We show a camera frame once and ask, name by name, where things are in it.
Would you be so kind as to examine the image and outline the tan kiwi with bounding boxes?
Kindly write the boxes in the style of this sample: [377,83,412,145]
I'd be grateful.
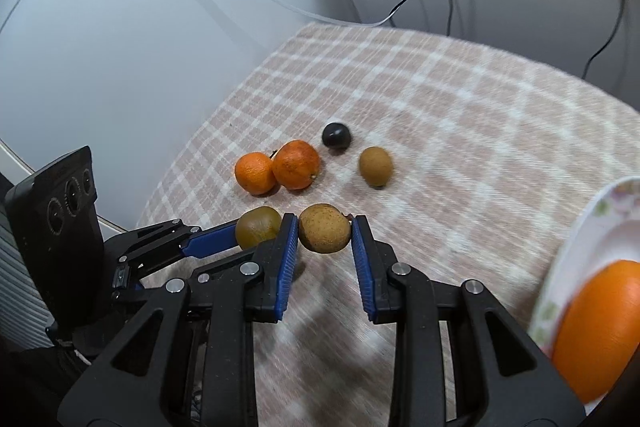
[298,203,352,254]

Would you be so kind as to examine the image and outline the green-brown kiwi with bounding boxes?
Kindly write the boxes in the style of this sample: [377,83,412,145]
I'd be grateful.
[235,206,283,251]

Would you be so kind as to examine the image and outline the dark plum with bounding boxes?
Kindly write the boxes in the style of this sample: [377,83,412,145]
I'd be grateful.
[321,122,352,151]

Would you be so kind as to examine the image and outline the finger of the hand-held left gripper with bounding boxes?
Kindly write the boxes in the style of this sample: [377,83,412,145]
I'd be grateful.
[131,254,201,284]
[134,218,241,258]

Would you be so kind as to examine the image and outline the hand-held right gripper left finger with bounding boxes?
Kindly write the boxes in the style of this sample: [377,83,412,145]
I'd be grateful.
[57,213,300,427]

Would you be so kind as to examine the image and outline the small mandarin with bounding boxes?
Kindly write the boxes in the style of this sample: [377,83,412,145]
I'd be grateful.
[234,152,277,196]
[272,140,321,190]

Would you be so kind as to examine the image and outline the small brown kiwi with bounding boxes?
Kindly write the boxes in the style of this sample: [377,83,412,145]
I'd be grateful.
[358,146,393,187]

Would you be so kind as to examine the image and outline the beige checkered tablecloth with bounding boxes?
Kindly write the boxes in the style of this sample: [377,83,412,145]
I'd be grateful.
[135,22,640,427]

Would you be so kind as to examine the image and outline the white floral plate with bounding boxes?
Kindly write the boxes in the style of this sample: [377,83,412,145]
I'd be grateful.
[527,177,640,413]

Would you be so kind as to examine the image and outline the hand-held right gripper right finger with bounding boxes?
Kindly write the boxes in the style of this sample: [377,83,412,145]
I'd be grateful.
[351,214,586,427]

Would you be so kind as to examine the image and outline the grey ribbed panel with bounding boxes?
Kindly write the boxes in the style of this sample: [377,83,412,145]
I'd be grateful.
[0,207,56,353]

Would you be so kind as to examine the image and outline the large smooth orange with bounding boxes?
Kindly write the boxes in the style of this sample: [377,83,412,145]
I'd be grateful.
[552,259,640,405]

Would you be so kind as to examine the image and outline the black ring light cable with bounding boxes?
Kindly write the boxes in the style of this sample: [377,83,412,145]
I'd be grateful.
[581,0,629,78]

